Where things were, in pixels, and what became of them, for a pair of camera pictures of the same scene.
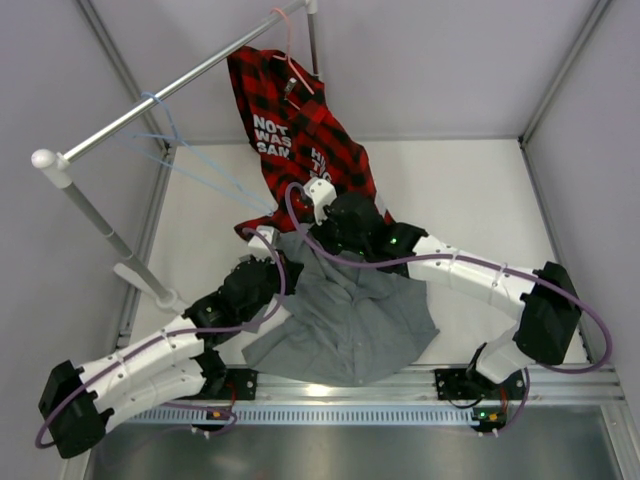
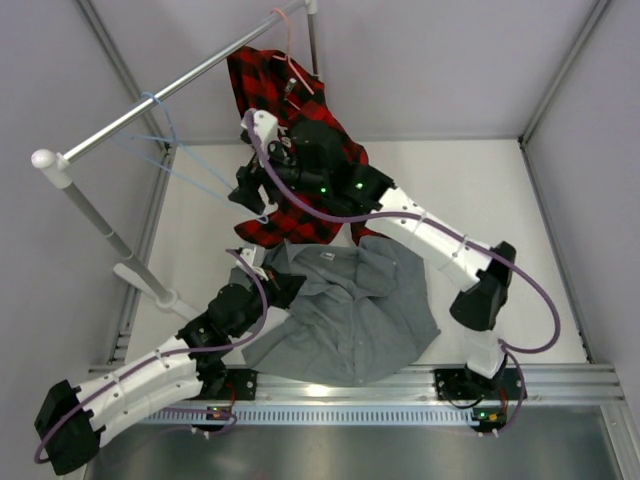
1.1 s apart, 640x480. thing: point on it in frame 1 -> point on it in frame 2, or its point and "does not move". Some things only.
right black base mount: (454, 384) does not move
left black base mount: (241, 383) does not move
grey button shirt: (345, 325) does not move
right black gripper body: (330, 235) -> (286, 172)
